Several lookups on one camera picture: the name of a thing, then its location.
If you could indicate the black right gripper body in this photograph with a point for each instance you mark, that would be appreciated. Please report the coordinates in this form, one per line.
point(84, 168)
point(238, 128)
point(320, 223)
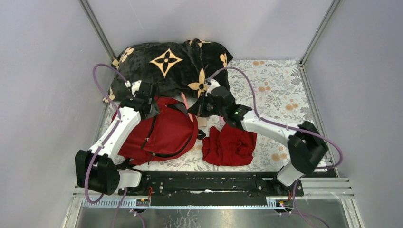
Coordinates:
point(210, 108)

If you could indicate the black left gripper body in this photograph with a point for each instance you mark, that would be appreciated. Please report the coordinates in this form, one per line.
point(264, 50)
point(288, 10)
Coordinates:
point(151, 105)

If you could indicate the red student backpack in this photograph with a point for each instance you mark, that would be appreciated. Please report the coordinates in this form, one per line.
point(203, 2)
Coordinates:
point(166, 136)

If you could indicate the black floral plush blanket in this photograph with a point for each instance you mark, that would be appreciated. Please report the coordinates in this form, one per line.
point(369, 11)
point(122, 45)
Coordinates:
point(172, 67)

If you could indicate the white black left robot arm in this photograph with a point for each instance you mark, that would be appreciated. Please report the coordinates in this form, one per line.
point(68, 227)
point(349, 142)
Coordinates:
point(96, 169)

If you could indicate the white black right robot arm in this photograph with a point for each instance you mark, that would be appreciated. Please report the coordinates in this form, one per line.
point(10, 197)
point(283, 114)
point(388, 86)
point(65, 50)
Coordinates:
point(305, 145)

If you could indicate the tan notebook under backpack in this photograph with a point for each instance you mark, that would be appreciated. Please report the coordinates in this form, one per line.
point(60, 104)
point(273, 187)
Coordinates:
point(202, 122)

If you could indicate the red cloth garment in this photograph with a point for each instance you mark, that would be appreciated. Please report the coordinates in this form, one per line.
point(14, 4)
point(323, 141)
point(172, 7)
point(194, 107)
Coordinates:
point(228, 146)

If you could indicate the floral patterned table mat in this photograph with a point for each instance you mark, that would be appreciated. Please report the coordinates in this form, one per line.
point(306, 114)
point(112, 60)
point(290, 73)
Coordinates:
point(280, 94)

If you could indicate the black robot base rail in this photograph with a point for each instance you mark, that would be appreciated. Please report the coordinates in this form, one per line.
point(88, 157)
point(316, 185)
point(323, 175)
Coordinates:
point(212, 188)

